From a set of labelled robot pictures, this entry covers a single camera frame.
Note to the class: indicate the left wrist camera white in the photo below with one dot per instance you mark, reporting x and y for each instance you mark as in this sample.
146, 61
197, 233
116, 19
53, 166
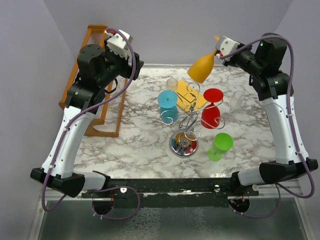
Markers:
117, 44

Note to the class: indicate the blue plastic wine glass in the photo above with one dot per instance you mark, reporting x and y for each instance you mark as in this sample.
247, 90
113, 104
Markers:
168, 112

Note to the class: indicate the green plastic wine glass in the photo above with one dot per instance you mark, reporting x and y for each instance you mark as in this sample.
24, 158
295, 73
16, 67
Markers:
221, 144

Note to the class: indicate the clear wine glass right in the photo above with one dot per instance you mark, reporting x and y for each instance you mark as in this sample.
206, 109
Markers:
236, 101

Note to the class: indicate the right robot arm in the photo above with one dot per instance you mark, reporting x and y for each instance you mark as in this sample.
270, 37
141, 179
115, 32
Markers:
275, 92

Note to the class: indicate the wooden dish rack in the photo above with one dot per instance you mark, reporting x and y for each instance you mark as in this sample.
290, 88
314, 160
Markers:
95, 34

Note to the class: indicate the red plastic wine glass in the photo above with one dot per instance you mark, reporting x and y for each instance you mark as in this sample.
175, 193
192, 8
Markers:
210, 117

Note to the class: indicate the clear wine glass by book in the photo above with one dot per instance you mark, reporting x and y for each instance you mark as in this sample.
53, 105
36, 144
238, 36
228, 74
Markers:
172, 84

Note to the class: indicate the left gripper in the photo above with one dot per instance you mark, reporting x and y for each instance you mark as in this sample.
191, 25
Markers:
127, 71

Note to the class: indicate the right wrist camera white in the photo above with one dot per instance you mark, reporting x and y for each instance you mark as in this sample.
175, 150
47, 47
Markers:
225, 46

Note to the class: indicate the black mounting rail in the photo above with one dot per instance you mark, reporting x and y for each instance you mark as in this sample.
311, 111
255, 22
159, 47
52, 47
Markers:
169, 192

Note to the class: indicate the yellow plastic wine glass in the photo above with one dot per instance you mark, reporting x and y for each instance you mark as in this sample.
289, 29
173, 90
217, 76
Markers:
202, 67

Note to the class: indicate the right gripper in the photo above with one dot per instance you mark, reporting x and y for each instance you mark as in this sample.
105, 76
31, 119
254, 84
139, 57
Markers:
231, 62

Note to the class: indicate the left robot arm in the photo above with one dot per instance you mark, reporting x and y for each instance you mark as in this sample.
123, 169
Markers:
97, 67

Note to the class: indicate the chrome wine glass rack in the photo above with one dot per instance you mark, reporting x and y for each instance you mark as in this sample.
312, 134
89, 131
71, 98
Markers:
185, 143

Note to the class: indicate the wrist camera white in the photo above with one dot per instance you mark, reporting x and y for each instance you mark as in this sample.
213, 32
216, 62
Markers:
225, 46
117, 44

